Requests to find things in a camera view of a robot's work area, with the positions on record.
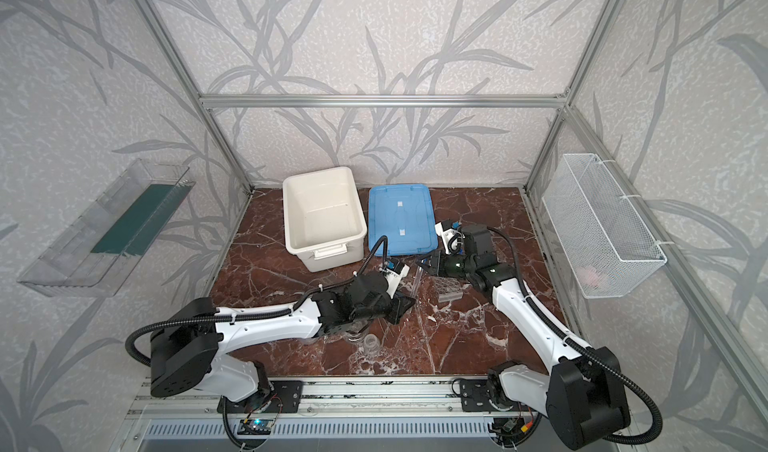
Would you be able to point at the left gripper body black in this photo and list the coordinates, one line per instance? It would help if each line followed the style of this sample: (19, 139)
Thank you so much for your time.
(391, 304)

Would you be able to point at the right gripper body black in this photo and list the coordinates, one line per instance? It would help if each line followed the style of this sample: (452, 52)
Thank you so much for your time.
(444, 264)

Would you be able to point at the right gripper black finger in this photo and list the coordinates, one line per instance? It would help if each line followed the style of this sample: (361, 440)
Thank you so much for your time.
(430, 261)
(433, 272)

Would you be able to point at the clear acrylic test tube rack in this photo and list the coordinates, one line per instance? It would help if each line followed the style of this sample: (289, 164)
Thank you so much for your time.
(447, 289)

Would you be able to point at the white plastic storage bin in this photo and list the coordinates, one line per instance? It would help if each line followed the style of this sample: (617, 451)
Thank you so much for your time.
(324, 222)

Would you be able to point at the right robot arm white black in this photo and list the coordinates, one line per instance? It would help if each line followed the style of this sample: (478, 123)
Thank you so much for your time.
(583, 392)

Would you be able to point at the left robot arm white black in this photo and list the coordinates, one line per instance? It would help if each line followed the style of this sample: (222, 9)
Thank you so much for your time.
(193, 349)

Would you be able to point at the clear glass flask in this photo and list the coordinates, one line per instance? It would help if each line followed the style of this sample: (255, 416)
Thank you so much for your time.
(355, 336)

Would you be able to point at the small clear glass beaker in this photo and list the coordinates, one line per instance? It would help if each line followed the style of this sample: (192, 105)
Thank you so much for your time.
(371, 345)

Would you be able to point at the blue plastic bin lid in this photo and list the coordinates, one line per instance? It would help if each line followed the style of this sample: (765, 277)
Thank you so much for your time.
(405, 215)

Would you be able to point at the pink object in basket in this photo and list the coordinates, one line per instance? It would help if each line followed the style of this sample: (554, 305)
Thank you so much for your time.
(591, 278)

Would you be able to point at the green circuit board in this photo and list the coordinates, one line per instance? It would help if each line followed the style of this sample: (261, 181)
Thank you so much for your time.
(255, 427)

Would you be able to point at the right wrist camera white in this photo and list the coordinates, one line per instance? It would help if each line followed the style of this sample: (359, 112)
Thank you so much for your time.
(450, 235)

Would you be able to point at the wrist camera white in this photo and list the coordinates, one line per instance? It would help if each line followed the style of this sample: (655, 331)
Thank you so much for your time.
(450, 235)
(394, 272)

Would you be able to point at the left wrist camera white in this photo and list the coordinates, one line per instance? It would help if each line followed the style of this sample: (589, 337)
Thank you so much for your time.
(394, 272)

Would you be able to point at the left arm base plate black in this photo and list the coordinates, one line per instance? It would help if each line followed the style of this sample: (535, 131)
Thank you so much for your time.
(284, 397)

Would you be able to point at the white wire mesh basket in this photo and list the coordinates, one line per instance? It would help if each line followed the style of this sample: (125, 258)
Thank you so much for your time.
(597, 225)

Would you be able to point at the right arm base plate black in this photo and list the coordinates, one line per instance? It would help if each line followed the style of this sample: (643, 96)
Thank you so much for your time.
(474, 395)

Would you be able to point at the right circuit board with wires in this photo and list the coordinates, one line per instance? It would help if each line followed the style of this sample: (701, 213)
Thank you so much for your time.
(512, 428)

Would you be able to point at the clear wall shelf green mat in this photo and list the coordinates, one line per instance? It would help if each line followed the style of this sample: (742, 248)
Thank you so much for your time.
(96, 254)

